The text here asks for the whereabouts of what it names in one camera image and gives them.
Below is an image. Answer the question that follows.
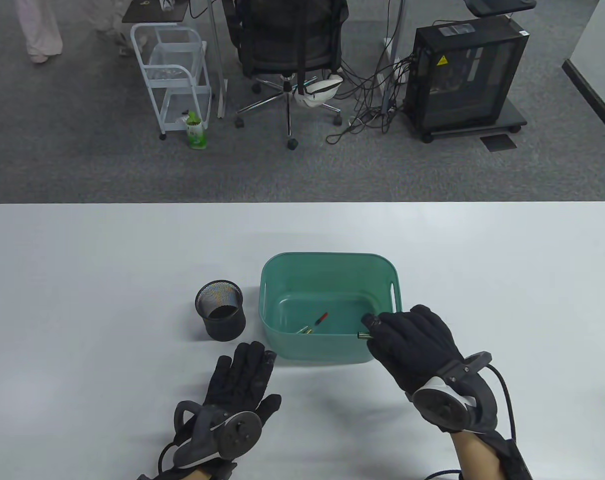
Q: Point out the person's left hand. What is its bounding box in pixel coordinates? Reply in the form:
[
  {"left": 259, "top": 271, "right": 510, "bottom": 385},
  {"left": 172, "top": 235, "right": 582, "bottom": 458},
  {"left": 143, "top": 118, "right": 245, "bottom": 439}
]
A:
[{"left": 202, "top": 341, "right": 282, "bottom": 426}]

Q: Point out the black right glove cable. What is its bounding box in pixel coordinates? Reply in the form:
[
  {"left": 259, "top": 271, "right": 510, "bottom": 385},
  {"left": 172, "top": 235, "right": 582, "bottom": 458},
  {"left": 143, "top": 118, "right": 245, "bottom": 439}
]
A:
[{"left": 425, "top": 364, "right": 517, "bottom": 480}]

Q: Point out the black wheeled platform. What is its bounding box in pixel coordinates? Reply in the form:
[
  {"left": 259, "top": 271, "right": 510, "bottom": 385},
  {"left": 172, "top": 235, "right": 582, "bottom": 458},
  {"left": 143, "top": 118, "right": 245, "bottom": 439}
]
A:
[{"left": 402, "top": 97, "right": 528, "bottom": 144}]

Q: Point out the black left glove cable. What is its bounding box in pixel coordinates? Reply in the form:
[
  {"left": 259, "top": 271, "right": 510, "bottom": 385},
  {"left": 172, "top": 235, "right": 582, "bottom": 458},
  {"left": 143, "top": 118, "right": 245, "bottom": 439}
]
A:
[{"left": 157, "top": 442, "right": 179, "bottom": 472}]

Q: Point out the person's right hand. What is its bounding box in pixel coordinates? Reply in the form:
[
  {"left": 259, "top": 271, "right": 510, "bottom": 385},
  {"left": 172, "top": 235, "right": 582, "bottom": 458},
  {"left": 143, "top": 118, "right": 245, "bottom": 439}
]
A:
[{"left": 361, "top": 304, "right": 466, "bottom": 396}]

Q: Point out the black office chair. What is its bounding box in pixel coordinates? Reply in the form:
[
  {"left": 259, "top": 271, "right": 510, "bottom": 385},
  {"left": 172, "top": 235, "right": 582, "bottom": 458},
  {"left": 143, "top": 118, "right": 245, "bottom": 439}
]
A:
[{"left": 221, "top": 0, "right": 351, "bottom": 151}]

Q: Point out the white desk leg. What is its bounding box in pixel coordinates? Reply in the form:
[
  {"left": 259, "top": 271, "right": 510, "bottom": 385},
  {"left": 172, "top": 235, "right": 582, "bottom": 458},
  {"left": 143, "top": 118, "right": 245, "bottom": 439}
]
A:
[
  {"left": 382, "top": 0, "right": 408, "bottom": 101},
  {"left": 208, "top": 0, "right": 228, "bottom": 119}
]

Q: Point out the black stand base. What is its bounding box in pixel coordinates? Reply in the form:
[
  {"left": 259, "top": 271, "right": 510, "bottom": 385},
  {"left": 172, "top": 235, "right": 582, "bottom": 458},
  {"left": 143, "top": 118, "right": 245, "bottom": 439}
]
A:
[{"left": 465, "top": 0, "right": 537, "bottom": 18}]

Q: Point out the black wrist mount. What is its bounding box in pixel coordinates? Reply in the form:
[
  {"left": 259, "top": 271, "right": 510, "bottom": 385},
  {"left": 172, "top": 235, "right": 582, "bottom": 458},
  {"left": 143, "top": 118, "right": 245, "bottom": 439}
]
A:
[
  {"left": 136, "top": 465, "right": 183, "bottom": 480},
  {"left": 492, "top": 435, "right": 533, "bottom": 480}
]

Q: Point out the person's right forearm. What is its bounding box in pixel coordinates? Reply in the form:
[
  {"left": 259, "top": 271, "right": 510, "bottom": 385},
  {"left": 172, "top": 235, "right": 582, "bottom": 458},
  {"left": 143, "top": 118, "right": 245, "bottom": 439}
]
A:
[{"left": 450, "top": 430, "right": 506, "bottom": 480}]

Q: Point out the green plastic basket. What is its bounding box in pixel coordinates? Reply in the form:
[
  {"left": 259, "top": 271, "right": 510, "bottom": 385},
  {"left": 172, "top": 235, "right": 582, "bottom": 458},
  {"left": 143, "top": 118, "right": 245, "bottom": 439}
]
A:
[{"left": 259, "top": 252, "right": 403, "bottom": 365}]

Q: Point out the tangle of black cables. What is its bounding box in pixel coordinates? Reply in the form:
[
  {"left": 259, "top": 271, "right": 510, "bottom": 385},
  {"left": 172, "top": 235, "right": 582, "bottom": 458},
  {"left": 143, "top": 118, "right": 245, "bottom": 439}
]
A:
[{"left": 325, "top": 50, "right": 418, "bottom": 146}]

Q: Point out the green plastic bottle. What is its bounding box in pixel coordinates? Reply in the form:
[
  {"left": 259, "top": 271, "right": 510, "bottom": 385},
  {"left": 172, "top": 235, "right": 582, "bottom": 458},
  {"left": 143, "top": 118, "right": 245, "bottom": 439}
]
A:
[{"left": 185, "top": 111, "right": 208, "bottom": 150}]

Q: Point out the black glove cable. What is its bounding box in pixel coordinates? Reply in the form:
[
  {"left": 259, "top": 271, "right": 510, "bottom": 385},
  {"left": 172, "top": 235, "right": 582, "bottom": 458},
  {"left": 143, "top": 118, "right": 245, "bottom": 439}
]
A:
[
  {"left": 157, "top": 442, "right": 179, "bottom": 472},
  {"left": 425, "top": 364, "right": 517, "bottom": 480}
]

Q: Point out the black floor plate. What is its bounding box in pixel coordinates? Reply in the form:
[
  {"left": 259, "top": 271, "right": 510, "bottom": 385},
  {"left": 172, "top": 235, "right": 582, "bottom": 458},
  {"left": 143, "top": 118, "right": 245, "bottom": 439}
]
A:
[{"left": 480, "top": 134, "right": 517, "bottom": 152}]

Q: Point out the black right wrist mount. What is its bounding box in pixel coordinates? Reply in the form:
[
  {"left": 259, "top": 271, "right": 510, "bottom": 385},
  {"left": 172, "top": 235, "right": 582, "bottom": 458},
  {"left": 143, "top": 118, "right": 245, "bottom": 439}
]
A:
[{"left": 492, "top": 435, "right": 533, "bottom": 480}]

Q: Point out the grey hand tracker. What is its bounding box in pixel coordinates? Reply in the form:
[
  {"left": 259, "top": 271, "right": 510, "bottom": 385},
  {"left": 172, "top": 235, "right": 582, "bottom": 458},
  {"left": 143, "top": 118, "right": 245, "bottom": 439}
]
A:
[
  {"left": 406, "top": 351, "right": 499, "bottom": 435},
  {"left": 172, "top": 400, "right": 263, "bottom": 471}
]

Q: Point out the black left wrist mount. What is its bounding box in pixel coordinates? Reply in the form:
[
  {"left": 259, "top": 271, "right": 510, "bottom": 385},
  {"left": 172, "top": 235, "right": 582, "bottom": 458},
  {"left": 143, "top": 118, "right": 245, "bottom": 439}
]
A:
[{"left": 136, "top": 465, "right": 183, "bottom": 480}]

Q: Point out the grey right hand tracker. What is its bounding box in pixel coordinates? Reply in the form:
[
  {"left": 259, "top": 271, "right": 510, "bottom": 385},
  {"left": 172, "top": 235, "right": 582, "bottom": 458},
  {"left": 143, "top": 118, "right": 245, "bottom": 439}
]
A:
[{"left": 406, "top": 351, "right": 499, "bottom": 435}]

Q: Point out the black mesh pen holder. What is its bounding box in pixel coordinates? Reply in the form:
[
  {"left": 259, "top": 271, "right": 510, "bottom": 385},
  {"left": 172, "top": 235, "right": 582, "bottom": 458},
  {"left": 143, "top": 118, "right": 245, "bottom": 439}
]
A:
[{"left": 195, "top": 280, "right": 247, "bottom": 343}]

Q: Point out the black computer tower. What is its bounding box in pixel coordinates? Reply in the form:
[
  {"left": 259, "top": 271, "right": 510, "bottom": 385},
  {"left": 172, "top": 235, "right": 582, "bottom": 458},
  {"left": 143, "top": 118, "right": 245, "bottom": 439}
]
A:
[{"left": 405, "top": 15, "right": 531, "bottom": 136}]

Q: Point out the grey left hand tracker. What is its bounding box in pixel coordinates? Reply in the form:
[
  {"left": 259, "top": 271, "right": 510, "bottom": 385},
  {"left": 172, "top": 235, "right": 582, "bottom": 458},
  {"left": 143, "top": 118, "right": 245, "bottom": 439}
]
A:
[{"left": 172, "top": 400, "right": 263, "bottom": 471}]

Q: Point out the white rolling cart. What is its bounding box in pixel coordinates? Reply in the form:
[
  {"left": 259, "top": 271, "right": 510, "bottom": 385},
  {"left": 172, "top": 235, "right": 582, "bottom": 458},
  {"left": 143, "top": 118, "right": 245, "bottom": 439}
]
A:
[{"left": 130, "top": 23, "right": 213, "bottom": 141}]

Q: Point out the white helmet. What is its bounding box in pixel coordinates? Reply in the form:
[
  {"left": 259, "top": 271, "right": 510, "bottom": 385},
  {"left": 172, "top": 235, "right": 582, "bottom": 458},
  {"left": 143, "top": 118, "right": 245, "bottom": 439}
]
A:
[{"left": 293, "top": 75, "right": 344, "bottom": 109}]

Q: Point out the dark desk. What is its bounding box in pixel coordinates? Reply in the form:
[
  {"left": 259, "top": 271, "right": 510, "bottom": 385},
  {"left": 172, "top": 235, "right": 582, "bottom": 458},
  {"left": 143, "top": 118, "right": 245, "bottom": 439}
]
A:
[{"left": 121, "top": 0, "right": 191, "bottom": 24}]

